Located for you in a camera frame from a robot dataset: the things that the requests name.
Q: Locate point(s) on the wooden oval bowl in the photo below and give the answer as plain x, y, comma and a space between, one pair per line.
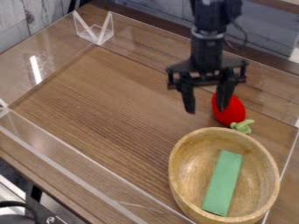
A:
192, 165

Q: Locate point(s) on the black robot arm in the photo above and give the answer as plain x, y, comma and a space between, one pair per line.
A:
213, 16

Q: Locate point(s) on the clear acrylic barrier panel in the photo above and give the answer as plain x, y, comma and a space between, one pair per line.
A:
113, 181

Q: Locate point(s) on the red plush strawberry toy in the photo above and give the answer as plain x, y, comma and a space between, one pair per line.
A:
234, 115

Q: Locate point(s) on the black table leg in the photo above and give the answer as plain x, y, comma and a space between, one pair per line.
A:
34, 196

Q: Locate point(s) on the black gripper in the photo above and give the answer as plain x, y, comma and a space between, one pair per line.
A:
188, 75

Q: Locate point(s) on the green rectangular block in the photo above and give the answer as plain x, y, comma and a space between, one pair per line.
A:
224, 183

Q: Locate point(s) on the clear acrylic corner bracket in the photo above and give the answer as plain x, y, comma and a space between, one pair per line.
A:
95, 34

